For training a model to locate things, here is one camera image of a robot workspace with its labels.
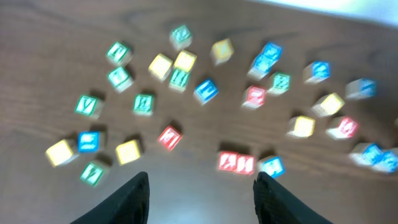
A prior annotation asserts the blue G block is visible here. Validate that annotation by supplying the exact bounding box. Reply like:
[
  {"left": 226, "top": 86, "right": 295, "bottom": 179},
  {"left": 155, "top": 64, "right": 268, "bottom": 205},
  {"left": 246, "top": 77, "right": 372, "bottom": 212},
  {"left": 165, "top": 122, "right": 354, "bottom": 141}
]
[{"left": 372, "top": 148, "right": 397, "bottom": 173}]

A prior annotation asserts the blue L block right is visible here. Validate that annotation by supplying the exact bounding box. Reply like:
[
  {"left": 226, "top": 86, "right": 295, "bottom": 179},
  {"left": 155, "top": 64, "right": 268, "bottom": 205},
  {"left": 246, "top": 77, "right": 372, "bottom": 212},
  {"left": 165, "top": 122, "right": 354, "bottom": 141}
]
[{"left": 348, "top": 143, "right": 383, "bottom": 166}]

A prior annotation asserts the blue block pair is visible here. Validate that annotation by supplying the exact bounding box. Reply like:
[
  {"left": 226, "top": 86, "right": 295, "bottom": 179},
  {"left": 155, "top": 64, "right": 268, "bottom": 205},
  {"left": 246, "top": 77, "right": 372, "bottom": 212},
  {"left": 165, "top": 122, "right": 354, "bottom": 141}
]
[
  {"left": 248, "top": 54, "right": 274, "bottom": 80},
  {"left": 261, "top": 42, "right": 283, "bottom": 61}
]

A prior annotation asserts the blue D block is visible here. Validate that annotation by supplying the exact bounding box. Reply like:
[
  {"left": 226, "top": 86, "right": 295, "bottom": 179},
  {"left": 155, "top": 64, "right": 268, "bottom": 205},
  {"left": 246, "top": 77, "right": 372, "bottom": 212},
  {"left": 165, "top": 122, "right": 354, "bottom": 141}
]
[{"left": 303, "top": 61, "right": 331, "bottom": 84}]

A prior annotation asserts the red E block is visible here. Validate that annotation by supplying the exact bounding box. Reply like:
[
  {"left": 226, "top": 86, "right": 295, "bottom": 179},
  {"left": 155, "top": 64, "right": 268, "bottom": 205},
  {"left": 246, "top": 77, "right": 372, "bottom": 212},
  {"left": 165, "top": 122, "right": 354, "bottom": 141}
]
[{"left": 158, "top": 126, "right": 182, "bottom": 151}]

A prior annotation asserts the green V block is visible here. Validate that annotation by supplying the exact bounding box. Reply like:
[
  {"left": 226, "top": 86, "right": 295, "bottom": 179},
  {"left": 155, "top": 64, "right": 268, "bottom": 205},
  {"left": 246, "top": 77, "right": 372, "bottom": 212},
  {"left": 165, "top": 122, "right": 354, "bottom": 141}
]
[{"left": 74, "top": 95, "right": 104, "bottom": 119}]

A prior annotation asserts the green T block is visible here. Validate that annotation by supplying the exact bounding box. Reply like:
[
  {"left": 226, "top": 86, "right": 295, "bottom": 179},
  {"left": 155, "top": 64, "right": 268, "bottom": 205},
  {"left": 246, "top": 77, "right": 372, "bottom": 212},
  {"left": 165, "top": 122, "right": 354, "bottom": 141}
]
[{"left": 106, "top": 41, "right": 132, "bottom": 66}]

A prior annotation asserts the red U block left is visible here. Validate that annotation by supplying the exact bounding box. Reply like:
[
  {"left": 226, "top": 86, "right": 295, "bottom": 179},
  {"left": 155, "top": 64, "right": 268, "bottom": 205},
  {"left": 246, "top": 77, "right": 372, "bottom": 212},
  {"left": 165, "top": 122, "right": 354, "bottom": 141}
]
[{"left": 242, "top": 85, "right": 267, "bottom": 109}]

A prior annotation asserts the yellow block n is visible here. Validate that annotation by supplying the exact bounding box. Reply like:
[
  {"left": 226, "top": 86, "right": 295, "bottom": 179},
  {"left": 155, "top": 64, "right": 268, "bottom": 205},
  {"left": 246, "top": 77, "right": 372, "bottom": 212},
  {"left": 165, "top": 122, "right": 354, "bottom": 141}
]
[
  {"left": 148, "top": 54, "right": 173, "bottom": 81},
  {"left": 174, "top": 50, "right": 197, "bottom": 72}
]

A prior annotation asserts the green 4 block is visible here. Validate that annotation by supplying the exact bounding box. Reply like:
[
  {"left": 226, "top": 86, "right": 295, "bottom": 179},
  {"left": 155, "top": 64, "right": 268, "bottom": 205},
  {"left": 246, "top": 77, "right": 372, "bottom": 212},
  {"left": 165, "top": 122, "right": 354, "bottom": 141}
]
[{"left": 80, "top": 160, "right": 109, "bottom": 187}]

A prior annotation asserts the blue l block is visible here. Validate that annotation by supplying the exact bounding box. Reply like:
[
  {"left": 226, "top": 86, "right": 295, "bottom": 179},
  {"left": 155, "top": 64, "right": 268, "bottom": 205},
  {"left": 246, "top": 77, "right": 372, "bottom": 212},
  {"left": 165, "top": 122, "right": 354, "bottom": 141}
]
[
  {"left": 348, "top": 143, "right": 383, "bottom": 166},
  {"left": 78, "top": 131, "right": 106, "bottom": 153}
]

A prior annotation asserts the yellow block upper near N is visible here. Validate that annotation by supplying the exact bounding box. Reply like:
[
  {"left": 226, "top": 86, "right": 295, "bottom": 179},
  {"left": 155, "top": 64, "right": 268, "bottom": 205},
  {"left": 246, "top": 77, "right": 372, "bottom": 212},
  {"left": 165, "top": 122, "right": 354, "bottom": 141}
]
[{"left": 174, "top": 50, "right": 197, "bottom": 72}]

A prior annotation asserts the yellow block lower left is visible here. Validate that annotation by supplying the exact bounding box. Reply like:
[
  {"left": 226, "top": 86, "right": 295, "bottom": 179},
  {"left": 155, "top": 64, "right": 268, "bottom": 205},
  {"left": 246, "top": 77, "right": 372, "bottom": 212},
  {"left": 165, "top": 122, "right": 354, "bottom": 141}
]
[{"left": 115, "top": 139, "right": 142, "bottom": 166}]

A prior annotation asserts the yellow block upper right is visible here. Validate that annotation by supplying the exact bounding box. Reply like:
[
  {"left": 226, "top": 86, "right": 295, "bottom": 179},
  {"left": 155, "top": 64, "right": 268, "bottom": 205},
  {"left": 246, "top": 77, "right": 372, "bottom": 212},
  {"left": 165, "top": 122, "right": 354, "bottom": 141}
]
[{"left": 311, "top": 93, "right": 345, "bottom": 117}]

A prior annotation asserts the green N block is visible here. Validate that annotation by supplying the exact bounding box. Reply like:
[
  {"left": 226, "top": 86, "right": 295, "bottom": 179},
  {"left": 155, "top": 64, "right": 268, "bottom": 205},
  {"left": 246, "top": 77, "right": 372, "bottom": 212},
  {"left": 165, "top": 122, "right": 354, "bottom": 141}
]
[{"left": 169, "top": 68, "right": 190, "bottom": 92}]

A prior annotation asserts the green Z block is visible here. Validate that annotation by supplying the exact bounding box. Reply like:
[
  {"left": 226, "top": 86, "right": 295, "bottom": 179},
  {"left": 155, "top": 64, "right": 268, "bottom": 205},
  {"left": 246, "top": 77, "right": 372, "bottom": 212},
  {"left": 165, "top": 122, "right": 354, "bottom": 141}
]
[{"left": 170, "top": 25, "right": 193, "bottom": 51}]

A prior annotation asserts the green 7 block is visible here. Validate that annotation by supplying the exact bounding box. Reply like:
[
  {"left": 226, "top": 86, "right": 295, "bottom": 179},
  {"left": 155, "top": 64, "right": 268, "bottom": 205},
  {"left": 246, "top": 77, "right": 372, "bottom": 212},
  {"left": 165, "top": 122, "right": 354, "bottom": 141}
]
[{"left": 107, "top": 67, "right": 134, "bottom": 93}]

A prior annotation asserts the yellow block centre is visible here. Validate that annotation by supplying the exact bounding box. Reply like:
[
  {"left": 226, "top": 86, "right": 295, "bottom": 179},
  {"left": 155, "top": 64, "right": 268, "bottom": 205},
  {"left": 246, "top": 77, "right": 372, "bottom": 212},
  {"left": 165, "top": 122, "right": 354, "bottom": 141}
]
[{"left": 287, "top": 116, "right": 315, "bottom": 138}]

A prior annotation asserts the green B block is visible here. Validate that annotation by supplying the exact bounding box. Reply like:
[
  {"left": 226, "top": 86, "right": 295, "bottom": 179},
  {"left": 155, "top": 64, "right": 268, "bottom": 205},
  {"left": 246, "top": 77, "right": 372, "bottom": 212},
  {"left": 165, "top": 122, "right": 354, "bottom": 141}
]
[{"left": 268, "top": 72, "right": 290, "bottom": 95}]

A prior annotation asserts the blue block lower pair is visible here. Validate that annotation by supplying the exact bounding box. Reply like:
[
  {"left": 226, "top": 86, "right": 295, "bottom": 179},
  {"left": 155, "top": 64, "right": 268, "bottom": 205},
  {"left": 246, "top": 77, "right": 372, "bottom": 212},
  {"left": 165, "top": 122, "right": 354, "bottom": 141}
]
[{"left": 248, "top": 54, "right": 274, "bottom": 80}]

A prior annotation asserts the blue block top pair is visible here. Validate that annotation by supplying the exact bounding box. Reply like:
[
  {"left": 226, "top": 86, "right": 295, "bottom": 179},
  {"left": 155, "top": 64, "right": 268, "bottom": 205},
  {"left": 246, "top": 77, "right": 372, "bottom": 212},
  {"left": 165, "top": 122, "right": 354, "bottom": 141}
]
[{"left": 261, "top": 42, "right": 283, "bottom": 61}]

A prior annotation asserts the blue 2 block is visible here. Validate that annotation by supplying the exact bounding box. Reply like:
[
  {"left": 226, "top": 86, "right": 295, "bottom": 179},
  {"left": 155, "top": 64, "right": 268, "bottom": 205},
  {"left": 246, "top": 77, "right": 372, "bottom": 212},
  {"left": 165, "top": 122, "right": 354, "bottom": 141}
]
[{"left": 257, "top": 156, "right": 285, "bottom": 178}]

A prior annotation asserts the blue X block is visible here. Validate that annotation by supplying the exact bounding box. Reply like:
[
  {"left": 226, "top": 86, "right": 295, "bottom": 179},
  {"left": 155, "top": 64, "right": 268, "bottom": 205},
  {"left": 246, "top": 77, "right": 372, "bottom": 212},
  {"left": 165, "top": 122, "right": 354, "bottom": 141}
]
[{"left": 346, "top": 78, "right": 376, "bottom": 100}]

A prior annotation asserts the yellow block top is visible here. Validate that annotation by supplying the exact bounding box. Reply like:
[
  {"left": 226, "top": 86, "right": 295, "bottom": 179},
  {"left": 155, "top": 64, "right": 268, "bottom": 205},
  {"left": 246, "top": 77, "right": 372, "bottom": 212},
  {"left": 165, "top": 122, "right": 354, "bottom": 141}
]
[{"left": 210, "top": 38, "right": 234, "bottom": 66}]

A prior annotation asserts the red U block right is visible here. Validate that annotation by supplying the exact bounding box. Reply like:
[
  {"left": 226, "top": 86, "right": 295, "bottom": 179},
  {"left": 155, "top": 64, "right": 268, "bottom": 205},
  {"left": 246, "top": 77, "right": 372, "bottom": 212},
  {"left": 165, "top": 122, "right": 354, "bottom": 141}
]
[{"left": 326, "top": 116, "right": 359, "bottom": 140}]

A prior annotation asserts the blue P block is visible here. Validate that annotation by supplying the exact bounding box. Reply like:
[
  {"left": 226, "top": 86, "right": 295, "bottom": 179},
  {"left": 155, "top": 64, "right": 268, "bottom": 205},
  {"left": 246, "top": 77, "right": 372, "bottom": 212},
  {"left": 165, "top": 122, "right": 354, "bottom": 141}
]
[{"left": 193, "top": 79, "right": 219, "bottom": 105}]

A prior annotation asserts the red A block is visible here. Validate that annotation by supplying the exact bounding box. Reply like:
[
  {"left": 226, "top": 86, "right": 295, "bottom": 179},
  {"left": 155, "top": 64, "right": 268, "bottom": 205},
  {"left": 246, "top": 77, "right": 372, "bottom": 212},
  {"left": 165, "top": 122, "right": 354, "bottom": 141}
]
[{"left": 218, "top": 151, "right": 238, "bottom": 172}]

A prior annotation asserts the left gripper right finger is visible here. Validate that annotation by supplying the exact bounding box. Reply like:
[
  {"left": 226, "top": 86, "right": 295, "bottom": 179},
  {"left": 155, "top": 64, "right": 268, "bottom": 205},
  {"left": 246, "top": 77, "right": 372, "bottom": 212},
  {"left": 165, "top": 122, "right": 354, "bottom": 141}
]
[{"left": 253, "top": 172, "right": 331, "bottom": 224}]

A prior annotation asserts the blue L block left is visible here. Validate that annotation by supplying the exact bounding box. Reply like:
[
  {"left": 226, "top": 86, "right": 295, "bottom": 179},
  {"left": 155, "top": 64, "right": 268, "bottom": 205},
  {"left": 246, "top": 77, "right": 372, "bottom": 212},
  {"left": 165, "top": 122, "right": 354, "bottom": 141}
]
[{"left": 78, "top": 131, "right": 106, "bottom": 153}]

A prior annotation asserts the red I block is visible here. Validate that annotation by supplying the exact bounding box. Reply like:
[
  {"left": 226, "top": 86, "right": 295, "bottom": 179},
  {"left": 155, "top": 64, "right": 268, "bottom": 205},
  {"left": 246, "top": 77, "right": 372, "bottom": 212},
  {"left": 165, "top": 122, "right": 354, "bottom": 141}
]
[{"left": 235, "top": 154, "right": 255, "bottom": 175}]

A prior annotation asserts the red u block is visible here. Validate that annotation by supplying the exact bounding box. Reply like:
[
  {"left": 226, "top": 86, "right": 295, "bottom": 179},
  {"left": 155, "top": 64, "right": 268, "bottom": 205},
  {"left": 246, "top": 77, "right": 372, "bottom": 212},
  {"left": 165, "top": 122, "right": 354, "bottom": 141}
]
[
  {"left": 242, "top": 85, "right": 267, "bottom": 109},
  {"left": 326, "top": 116, "right": 359, "bottom": 140}
]

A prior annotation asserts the green R block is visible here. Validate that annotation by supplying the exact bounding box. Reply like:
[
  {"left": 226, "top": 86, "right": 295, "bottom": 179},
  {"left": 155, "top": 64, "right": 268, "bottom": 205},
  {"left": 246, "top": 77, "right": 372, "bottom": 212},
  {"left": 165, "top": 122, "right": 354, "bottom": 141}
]
[{"left": 132, "top": 94, "right": 155, "bottom": 116}]

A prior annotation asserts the yellow block far left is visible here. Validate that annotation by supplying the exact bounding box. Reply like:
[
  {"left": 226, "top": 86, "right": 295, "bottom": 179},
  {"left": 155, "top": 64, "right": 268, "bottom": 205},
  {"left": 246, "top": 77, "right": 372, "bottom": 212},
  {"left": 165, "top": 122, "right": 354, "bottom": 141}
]
[{"left": 45, "top": 139, "right": 79, "bottom": 167}]

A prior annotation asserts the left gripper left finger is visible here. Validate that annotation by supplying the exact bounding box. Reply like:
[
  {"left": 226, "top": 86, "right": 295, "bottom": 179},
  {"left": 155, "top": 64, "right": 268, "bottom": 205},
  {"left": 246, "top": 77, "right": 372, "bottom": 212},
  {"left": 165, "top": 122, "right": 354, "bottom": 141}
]
[{"left": 71, "top": 172, "right": 150, "bottom": 224}]

